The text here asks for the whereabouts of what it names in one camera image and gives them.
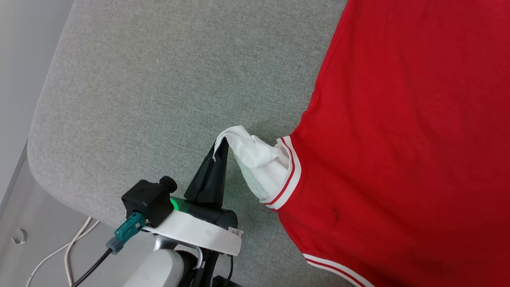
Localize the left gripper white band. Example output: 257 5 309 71
143 137 243 256

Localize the red garment with white trim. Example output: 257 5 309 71
214 0 510 287

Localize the grey fabric sofa cushion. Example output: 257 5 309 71
27 0 510 287

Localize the teal left camera connector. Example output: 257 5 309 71
105 212 146 255

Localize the black left camera cable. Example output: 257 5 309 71
71 248 114 287

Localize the white floor cable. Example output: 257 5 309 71
25 220 100 287
65 216 93 287

